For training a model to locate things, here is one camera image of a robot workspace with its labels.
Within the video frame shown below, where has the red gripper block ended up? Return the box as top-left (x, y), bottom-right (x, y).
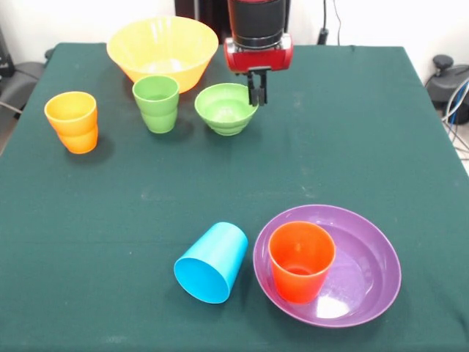
top-left (224, 34), bottom-right (295, 108)

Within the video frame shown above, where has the green bowl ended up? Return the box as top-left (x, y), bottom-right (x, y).
top-left (193, 83), bottom-right (260, 137)

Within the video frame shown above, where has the light blue cup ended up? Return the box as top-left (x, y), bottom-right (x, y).
top-left (173, 221), bottom-right (249, 304)

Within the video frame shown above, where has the orange cup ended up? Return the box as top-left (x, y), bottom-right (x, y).
top-left (268, 221), bottom-right (337, 305)

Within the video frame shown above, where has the purple bowl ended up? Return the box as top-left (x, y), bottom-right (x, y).
top-left (252, 204), bottom-right (402, 329)

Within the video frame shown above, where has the green cup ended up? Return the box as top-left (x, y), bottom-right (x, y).
top-left (131, 75), bottom-right (180, 134)

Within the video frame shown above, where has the large yellow bowl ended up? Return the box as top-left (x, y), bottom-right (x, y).
top-left (106, 15), bottom-right (220, 95)

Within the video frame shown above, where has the yellow cup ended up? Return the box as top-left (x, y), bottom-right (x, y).
top-left (44, 91), bottom-right (99, 155)

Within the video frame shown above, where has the gray black machine base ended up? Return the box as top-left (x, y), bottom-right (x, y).
top-left (0, 62), bottom-right (47, 114)
top-left (424, 54), bottom-right (469, 111)

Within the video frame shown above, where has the dark green tablecloth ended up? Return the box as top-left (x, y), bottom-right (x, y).
top-left (0, 43), bottom-right (469, 352)

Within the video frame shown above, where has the black cable with plug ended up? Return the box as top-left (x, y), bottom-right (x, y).
top-left (317, 0), bottom-right (344, 45)

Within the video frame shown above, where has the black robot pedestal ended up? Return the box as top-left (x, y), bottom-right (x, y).
top-left (174, 0), bottom-right (302, 45)

